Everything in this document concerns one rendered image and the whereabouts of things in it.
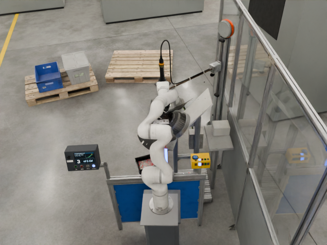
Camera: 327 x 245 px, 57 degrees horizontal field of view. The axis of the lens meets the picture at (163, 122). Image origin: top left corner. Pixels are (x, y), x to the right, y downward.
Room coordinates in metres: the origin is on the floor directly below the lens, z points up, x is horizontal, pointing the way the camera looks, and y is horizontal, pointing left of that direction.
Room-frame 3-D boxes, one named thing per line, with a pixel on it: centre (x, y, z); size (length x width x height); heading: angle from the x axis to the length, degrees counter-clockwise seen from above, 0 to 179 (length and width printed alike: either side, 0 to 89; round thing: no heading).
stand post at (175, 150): (2.27, -0.11, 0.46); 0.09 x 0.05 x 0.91; 0
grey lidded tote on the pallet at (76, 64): (4.76, 1.49, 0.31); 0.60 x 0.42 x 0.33; 19
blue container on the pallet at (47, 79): (4.60, 1.97, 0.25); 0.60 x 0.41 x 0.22; 19
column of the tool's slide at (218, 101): (2.55, -0.59, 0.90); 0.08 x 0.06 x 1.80; 35
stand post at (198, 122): (2.27, -0.34, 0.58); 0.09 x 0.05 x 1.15; 0
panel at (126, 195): (1.77, 0.09, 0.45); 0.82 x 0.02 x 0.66; 90
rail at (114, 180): (1.77, 0.09, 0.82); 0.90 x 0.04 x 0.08; 90
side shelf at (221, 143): (2.25, -0.56, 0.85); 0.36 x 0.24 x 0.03; 0
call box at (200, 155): (1.78, -0.30, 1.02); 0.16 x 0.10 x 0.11; 90
